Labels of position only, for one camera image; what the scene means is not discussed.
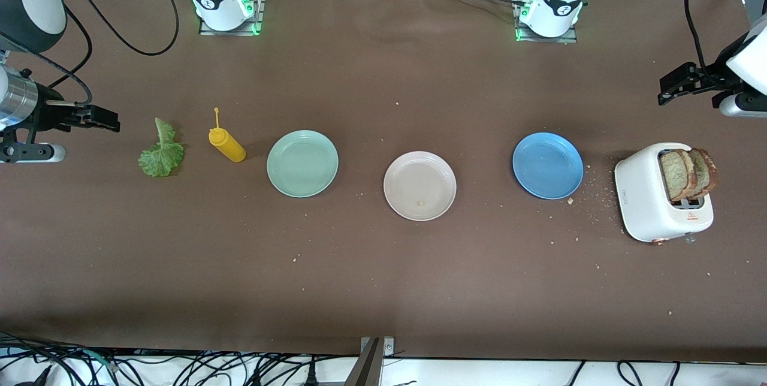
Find brown bread slice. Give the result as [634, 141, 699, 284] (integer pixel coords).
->
[683, 147, 718, 198]
[660, 149, 696, 202]

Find green lettuce leaf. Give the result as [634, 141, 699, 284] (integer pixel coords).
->
[138, 117, 185, 178]

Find blue plate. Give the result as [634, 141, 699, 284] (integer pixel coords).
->
[512, 132, 584, 200]

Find tangled black floor cables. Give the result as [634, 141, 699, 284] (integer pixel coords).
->
[0, 332, 360, 386]

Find silver table edge bracket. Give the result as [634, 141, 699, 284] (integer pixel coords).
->
[360, 336, 396, 358]

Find pale green plate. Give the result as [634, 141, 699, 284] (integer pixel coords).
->
[267, 129, 339, 198]

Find yellow squeeze sauce bottle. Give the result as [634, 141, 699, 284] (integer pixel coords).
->
[209, 107, 247, 163]

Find beige plate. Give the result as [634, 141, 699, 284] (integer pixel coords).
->
[383, 151, 457, 222]

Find white toaster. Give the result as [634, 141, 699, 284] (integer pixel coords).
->
[614, 143, 715, 244]

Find grey metal bar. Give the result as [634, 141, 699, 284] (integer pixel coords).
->
[345, 338, 384, 386]

